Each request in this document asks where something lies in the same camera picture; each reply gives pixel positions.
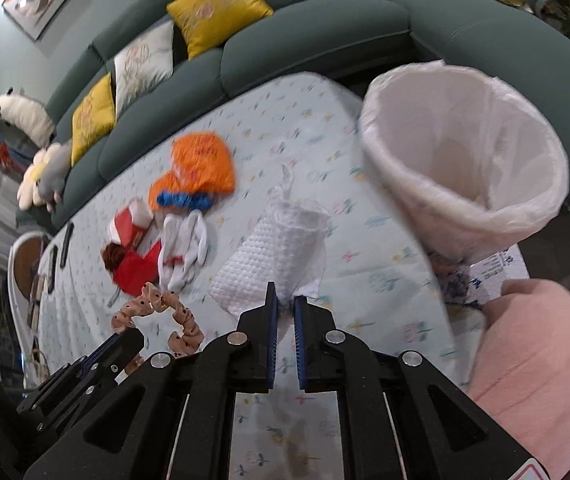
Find blue hair scrunchie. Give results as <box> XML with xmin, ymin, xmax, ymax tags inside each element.
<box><xmin>156</xmin><ymin>190</ymin><xmax>214</xmax><ymax>213</ymax></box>

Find white plush toy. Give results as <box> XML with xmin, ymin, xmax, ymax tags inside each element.
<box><xmin>0</xmin><ymin>87</ymin><xmax>58</xmax><ymax>148</ymax></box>

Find large orange snack packet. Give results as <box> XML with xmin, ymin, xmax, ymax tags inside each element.
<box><xmin>171</xmin><ymin>131</ymin><xmax>236</xmax><ymax>196</ymax></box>

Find white printed paper sheet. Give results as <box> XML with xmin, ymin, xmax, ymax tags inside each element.
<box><xmin>467</xmin><ymin>245</ymin><xmax>530</xmax><ymax>306</ymax></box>

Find large yellow embroidered cushion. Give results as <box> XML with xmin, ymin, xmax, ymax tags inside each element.
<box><xmin>166</xmin><ymin>0</ymin><xmax>274</xmax><ymax>61</ymax></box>

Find pink pouf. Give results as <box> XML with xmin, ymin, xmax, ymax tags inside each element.
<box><xmin>462</xmin><ymin>280</ymin><xmax>570</xmax><ymax>480</ymax></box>

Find brown hair scrunchie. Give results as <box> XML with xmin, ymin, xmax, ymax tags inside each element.
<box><xmin>101</xmin><ymin>242</ymin><xmax>126</xmax><ymax>273</ymax></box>

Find black remote control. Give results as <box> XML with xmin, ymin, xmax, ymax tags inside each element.
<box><xmin>46</xmin><ymin>246</ymin><xmax>60</xmax><ymax>295</ymax></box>
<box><xmin>59</xmin><ymin>221</ymin><xmax>76</xmax><ymax>268</ymax></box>

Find bin with white bag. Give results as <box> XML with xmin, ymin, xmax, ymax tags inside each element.
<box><xmin>357</xmin><ymin>60</ymin><xmax>570</xmax><ymax>266</ymax></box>

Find white embroidered cushion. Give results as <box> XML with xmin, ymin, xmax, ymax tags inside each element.
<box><xmin>114</xmin><ymin>20</ymin><xmax>176</xmax><ymax>116</ymax></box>

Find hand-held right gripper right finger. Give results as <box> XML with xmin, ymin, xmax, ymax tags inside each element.
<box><xmin>293</xmin><ymin>296</ymin><xmax>550</xmax><ymax>480</ymax></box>

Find white cloth glove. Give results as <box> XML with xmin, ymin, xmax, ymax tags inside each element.
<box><xmin>157</xmin><ymin>210</ymin><xmax>210</xmax><ymax>293</ymax></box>

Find white round side table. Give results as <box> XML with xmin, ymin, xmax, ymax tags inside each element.
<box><xmin>7</xmin><ymin>231</ymin><xmax>53</xmax><ymax>391</ymax></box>

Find teal sofa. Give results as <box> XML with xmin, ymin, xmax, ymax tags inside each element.
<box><xmin>15</xmin><ymin>0</ymin><xmax>570</xmax><ymax>233</ymax></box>

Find floral tablecloth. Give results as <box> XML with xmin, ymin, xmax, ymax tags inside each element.
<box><xmin>15</xmin><ymin>71</ymin><xmax>530</xmax><ymax>480</ymax></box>

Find pink dotted hair scrunchie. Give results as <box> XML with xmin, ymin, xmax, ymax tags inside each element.
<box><xmin>111</xmin><ymin>282</ymin><xmax>204</xmax><ymax>358</ymax></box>

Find small yellow embroidered cushion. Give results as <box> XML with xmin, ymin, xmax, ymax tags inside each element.
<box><xmin>70</xmin><ymin>72</ymin><xmax>116</xmax><ymax>167</ymax></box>

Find small flower plush cushion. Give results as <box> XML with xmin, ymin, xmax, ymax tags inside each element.
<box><xmin>17</xmin><ymin>147</ymin><xmax>66</xmax><ymax>211</ymax></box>

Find white textured paper towel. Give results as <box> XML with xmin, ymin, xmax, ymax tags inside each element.
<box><xmin>209</xmin><ymin>162</ymin><xmax>330</xmax><ymax>313</ymax></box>

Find red and white box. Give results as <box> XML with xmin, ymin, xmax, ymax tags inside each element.
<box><xmin>107</xmin><ymin>197</ymin><xmax>154</xmax><ymax>251</ymax></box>

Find grey plush mouse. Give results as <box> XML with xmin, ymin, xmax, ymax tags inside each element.
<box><xmin>37</xmin><ymin>142</ymin><xmax>73</xmax><ymax>213</ymax></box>

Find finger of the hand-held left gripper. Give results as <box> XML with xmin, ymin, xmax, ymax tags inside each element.
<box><xmin>67</xmin><ymin>332</ymin><xmax>126</xmax><ymax>370</ymax></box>
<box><xmin>82</xmin><ymin>330</ymin><xmax>144</xmax><ymax>388</ymax></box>

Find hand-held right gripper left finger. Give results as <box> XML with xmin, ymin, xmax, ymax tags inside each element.
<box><xmin>22</xmin><ymin>282</ymin><xmax>280</xmax><ymax>480</ymax></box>

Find red packet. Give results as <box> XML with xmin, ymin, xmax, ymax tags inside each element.
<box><xmin>115</xmin><ymin>240</ymin><xmax>163</xmax><ymax>296</ymax></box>

